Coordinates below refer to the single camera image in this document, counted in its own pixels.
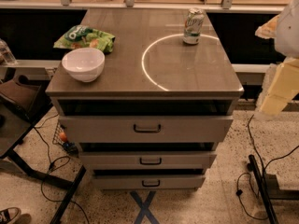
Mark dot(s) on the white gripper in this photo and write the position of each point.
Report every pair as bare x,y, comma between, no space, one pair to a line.
288,32

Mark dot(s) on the white ceramic bowl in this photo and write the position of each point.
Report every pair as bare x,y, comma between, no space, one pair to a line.
85,64

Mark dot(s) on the black metal stand base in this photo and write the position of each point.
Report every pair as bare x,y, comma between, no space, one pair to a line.
270,190

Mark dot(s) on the grey drawer cabinet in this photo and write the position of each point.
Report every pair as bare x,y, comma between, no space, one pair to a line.
151,72

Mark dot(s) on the bottom grey drawer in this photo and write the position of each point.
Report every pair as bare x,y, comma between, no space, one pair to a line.
106,182

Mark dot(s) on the grey drawer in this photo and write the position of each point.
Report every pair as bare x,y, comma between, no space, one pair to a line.
106,182
146,129
147,160

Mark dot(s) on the green chip bag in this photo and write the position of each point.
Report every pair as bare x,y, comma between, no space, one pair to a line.
81,36

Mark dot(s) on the blue tape cross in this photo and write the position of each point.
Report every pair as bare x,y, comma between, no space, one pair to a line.
144,206

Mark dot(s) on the top grey drawer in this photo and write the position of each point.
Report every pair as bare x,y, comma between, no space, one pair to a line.
146,129

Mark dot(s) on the middle grey drawer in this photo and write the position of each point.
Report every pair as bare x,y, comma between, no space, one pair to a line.
147,160

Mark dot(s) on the orange ball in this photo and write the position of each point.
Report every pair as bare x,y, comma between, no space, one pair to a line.
63,137

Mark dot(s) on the brown chair seat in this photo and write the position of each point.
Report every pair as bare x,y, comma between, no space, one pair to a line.
24,98

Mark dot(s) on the clear plastic water bottle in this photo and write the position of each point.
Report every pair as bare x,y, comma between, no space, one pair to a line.
7,53

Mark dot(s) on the black side table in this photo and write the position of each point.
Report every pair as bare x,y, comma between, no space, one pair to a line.
13,131

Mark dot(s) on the black and white sneaker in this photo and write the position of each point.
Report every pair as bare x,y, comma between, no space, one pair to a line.
10,215

